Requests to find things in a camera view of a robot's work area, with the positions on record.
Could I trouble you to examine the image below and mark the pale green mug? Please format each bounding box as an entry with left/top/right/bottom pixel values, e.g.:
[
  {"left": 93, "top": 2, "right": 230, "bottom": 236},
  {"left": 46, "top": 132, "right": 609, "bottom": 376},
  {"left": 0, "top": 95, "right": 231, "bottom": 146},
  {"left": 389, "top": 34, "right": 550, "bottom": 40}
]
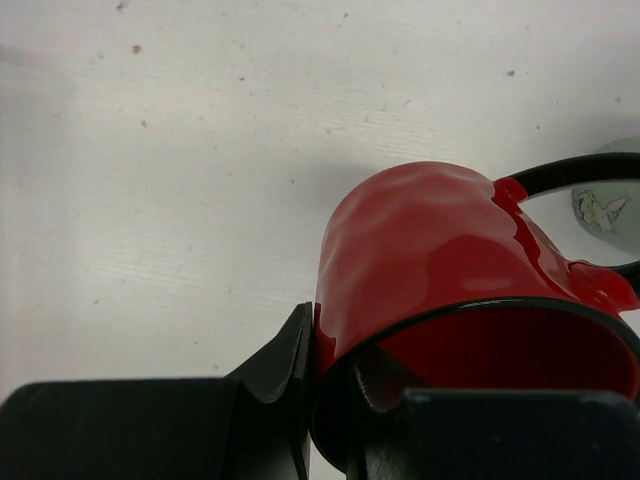
[{"left": 569, "top": 137, "right": 640, "bottom": 251}]

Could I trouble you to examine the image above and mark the red mug black handle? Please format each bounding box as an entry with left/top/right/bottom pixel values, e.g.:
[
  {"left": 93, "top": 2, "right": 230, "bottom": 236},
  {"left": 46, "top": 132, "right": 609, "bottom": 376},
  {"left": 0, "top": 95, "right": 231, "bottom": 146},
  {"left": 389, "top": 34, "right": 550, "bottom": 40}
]
[{"left": 310, "top": 153, "right": 639, "bottom": 479}]

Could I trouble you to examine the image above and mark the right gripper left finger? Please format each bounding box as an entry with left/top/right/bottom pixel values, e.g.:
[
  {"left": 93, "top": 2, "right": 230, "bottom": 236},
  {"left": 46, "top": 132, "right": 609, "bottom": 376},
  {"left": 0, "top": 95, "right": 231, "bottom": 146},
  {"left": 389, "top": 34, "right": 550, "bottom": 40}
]
[{"left": 1, "top": 303, "right": 313, "bottom": 479}]

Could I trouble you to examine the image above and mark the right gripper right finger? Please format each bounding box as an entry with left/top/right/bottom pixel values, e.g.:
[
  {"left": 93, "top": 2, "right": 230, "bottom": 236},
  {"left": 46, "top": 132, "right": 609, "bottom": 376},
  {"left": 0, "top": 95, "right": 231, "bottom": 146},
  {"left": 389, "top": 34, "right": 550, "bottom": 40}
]
[{"left": 349, "top": 349, "right": 639, "bottom": 479}]

